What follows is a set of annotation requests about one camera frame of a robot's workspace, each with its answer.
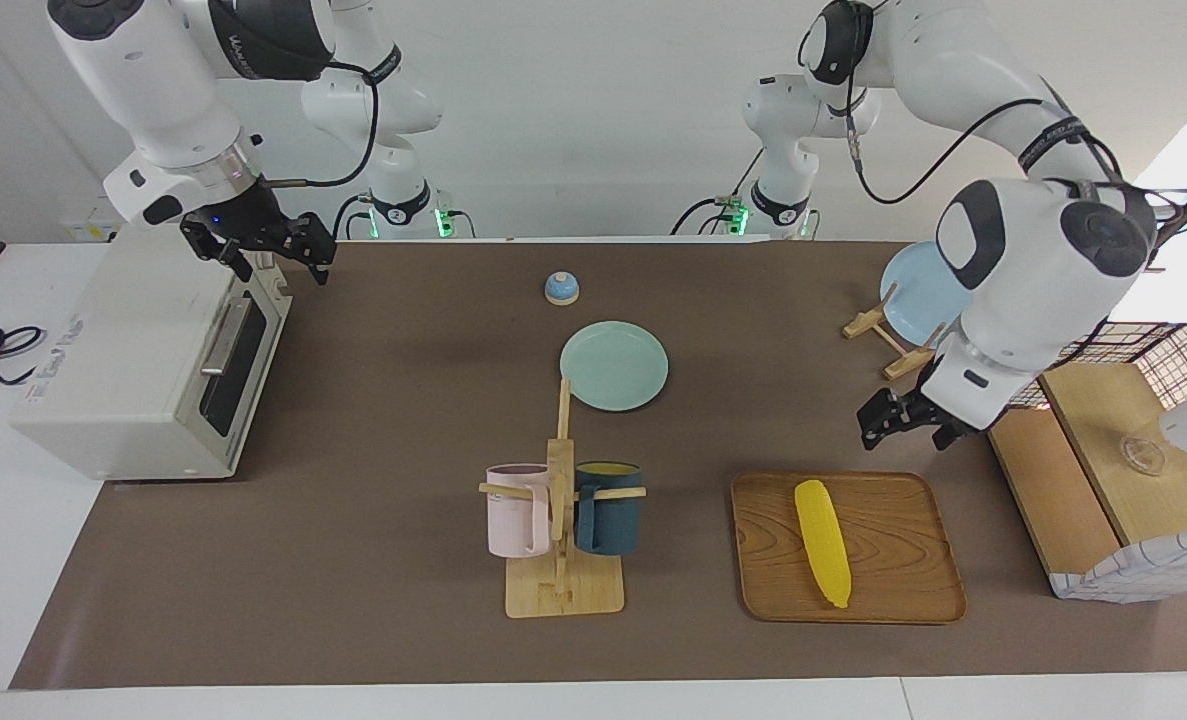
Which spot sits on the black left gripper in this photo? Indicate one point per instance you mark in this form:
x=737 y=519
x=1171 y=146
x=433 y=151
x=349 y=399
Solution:
x=908 y=410

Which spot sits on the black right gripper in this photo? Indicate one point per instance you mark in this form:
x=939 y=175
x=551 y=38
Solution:
x=251 y=225

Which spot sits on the glass oven door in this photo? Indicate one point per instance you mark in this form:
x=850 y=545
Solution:
x=248 y=360

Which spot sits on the yellow corn cob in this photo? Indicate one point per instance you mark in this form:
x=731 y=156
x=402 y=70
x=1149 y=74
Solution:
x=821 y=540

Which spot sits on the pale green plate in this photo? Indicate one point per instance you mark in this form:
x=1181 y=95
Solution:
x=613 y=365

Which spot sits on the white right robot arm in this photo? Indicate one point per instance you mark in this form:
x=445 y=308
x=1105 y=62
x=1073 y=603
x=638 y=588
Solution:
x=143 y=80

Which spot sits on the cream toaster oven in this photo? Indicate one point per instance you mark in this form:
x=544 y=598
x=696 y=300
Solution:
x=113 y=370

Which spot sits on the wooden plate rack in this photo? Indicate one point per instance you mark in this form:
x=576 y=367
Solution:
x=898 y=365

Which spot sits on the wooden tray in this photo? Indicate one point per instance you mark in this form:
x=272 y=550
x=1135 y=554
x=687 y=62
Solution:
x=893 y=545

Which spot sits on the light blue plate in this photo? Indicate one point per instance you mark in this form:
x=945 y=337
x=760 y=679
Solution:
x=918 y=295

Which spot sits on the brown table mat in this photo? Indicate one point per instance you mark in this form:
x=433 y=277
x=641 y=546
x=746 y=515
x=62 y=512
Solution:
x=403 y=450

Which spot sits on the clear glass piece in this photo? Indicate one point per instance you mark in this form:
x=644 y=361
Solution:
x=1143 y=457

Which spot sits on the small blue call bell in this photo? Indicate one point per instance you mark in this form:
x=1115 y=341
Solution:
x=562 y=289

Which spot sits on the dark teal mug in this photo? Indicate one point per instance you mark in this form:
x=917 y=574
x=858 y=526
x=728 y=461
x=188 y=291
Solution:
x=608 y=515

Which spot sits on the pink mug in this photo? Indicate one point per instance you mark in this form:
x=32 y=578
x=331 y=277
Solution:
x=515 y=515

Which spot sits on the wooden mug tree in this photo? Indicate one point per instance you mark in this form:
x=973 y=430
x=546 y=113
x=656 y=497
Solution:
x=560 y=590

